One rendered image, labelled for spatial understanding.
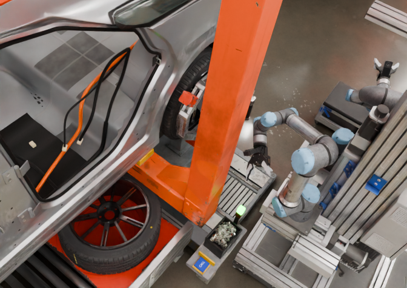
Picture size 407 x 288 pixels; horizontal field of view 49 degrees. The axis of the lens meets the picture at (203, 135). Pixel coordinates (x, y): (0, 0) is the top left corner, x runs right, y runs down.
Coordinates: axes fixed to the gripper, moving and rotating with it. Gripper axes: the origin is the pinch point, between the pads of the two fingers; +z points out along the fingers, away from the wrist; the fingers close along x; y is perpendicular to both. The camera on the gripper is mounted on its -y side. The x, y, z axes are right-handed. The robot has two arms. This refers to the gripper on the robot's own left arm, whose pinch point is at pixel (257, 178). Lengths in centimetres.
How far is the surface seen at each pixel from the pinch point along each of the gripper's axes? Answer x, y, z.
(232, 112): -26, -53, -11
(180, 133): 60, -2, -39
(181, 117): 48, -13, -43
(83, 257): 97, -36, 42
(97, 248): 93, -31, 36
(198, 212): 44.9, 3.1, 12.8
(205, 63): 29, -15, -74
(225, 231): 42, 25, 20
